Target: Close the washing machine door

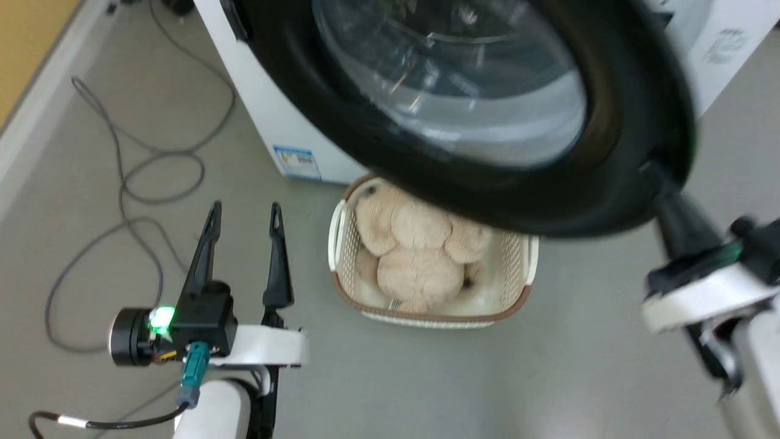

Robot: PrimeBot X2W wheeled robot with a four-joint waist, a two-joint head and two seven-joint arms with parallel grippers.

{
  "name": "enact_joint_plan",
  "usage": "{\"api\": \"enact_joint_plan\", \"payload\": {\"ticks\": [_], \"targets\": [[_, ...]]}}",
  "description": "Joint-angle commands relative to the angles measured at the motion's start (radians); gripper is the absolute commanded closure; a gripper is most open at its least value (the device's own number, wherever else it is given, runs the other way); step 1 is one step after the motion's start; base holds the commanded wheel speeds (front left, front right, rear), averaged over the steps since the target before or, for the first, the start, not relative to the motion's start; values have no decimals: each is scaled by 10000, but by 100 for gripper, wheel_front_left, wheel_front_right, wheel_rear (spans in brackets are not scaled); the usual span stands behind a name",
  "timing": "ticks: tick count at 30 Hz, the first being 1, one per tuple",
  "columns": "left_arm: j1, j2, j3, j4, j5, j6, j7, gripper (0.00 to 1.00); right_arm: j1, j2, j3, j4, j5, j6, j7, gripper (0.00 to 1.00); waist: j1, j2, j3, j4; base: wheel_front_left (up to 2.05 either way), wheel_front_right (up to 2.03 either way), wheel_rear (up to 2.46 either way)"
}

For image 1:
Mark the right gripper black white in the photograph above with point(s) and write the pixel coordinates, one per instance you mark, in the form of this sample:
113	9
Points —
713	286

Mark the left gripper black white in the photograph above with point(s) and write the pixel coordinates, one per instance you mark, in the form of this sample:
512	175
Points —
207	317

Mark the black round glass washer door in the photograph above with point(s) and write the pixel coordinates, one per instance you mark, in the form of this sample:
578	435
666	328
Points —
627	140

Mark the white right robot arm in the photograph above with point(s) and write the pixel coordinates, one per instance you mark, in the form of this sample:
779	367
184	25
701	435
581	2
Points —
762	372

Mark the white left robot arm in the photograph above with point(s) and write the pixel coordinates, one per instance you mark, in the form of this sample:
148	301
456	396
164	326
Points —
213	408

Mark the white washing machine body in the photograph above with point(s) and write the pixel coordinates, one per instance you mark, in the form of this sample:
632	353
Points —
274	116

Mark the blue energy label sticker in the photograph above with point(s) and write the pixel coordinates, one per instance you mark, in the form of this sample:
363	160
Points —
297	162

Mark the white laundry basket brown rim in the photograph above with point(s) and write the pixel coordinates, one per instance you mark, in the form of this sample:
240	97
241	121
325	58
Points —
518	268

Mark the beige plush teddy bear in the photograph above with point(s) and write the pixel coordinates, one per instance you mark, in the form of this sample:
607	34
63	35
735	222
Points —
417	268

